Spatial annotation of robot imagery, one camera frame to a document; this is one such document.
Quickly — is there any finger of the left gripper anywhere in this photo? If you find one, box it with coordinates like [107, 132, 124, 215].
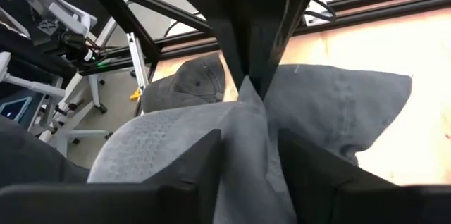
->
[250, 0, 315, 99]
[190, 0, 252, 89]

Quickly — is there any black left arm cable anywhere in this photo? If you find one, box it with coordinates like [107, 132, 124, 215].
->
[303, 0, 338, 24]

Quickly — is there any silver aluminium pole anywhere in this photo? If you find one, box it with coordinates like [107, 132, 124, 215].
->
[126, 32, 149, 93]

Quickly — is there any dark charcoal baseball cap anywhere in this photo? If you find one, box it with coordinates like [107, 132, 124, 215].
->
[141, 54, 227, 114]

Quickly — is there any dark grey fabric object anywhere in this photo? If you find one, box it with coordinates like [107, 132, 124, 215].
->
[0, 116, 91, 188]

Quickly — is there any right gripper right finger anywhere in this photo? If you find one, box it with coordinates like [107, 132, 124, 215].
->
[278, 127, 451, 224]

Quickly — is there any tablet with blue screen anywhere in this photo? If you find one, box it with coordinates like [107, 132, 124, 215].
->
[0, 96, 33, 123]

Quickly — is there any blue-grey baseball cap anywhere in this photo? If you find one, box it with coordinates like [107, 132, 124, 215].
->
[87, 63, 413, 224]

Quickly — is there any black device with cables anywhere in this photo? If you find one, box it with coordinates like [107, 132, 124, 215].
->
[35, 19, 110, 73]

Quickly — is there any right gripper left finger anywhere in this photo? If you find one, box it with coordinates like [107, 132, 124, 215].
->
[0, 128, 222, 224]

